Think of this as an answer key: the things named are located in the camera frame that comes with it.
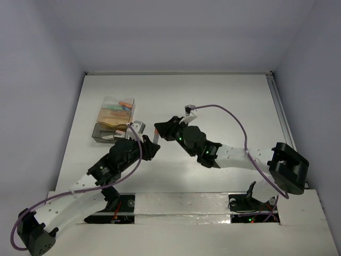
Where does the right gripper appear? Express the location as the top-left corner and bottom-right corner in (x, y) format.
(154, 117), (196, 158)

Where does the short pencil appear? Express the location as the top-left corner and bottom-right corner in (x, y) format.
(152, 129), (159, 144)

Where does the small boxed eraser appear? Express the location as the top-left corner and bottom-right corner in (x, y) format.
(114, 130), (126, 138)

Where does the orange highlighter pen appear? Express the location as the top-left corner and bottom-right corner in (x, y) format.
(119, 101), (133, 109)

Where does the white eraser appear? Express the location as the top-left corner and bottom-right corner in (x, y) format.
(101, 135), (115, 141)

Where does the pink highlighter pen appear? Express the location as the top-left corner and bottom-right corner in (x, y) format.
(111, 111), (131, 116)

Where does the green highlighter pen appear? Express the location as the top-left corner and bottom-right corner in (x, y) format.
(107, 105), (124, 111)

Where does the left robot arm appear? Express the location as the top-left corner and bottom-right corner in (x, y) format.
(10, 135), (160, 255)

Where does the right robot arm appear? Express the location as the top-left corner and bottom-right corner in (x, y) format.
(154, 116), (309, 209)

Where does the orange plastic container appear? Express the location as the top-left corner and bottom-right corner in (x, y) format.
(97, 108), (133, 126)

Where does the dark grey plastic container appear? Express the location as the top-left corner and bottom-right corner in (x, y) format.
(92, 123), (127, 144)

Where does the clear plastic container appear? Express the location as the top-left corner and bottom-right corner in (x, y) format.
(101, 97), (135, 111)

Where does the silver foil strip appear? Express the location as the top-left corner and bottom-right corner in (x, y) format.
(134, 193), (231, 225)

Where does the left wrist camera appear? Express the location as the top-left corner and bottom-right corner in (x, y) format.
(125, 121), (145, 141)

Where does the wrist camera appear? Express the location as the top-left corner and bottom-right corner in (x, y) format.
(181, 105), (197, 124)
(125, 121), (145, 141)

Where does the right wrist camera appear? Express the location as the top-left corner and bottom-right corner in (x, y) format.
(181, 105), (197, 124)

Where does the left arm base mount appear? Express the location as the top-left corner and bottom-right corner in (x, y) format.
(84, 194), (135, 225)

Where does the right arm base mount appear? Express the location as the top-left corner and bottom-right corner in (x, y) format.
(228, 194), (280, 223)

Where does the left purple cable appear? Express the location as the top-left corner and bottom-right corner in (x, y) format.
(10, 124), (143, 251)

